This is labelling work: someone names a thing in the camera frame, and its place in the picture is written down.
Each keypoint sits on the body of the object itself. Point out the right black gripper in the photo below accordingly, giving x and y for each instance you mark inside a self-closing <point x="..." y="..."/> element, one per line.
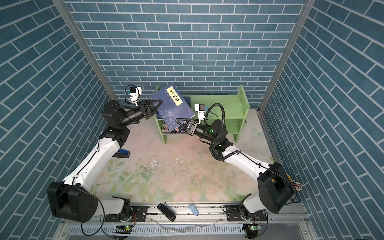
<point x="192" y="127"/>

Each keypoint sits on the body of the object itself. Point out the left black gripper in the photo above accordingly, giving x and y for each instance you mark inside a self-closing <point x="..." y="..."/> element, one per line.
<point x="147" y="109"/>

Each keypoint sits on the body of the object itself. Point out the illustrated cartoon cover book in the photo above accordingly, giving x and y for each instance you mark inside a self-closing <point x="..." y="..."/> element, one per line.
<point x="177" y="131"/>

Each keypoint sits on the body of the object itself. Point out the small blue book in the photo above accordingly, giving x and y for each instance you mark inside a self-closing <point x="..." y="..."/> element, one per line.
<point x="174" y="106"/>

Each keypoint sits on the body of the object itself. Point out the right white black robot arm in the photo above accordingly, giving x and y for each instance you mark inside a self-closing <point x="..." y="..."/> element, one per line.
<point x="274" y="187"/>

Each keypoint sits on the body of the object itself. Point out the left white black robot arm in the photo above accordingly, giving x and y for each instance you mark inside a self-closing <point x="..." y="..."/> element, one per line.
<point x="71" y="198"/>

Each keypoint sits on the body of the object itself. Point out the black blue stapler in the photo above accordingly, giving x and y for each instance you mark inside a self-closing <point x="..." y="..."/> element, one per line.
<point x="123" y="154"/>

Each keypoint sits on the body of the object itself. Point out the green wooden shelf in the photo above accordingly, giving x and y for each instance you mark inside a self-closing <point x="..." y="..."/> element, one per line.
<point x="236" y="111"/>

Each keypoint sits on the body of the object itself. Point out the light blue eraser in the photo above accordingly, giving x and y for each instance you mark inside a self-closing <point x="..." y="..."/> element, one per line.
<point x="194" y="209"/>

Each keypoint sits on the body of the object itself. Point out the yellow pen holder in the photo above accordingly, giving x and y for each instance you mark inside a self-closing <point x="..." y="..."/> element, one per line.
<point x="297" y="185"/>

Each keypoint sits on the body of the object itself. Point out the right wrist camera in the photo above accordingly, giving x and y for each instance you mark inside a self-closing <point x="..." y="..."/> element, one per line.
<point x="201" y="111"/>

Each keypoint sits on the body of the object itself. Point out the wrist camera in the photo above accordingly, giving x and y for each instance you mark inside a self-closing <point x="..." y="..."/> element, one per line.
<point x="201" y="111"/>
<point x="133" y="94"/>

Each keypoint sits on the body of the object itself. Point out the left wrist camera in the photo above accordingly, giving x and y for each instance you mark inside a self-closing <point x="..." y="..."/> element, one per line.
<point x="133" y="94"/>

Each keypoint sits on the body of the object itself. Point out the black remote on rail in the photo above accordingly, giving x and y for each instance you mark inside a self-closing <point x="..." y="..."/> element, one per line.
<point x="167" y="212"/>

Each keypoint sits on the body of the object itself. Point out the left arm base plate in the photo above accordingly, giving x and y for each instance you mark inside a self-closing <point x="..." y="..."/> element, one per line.
<point x="136" y="214"/>

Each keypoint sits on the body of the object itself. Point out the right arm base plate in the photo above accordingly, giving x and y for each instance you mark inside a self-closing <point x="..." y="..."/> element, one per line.
<point x="237" y="213"/>

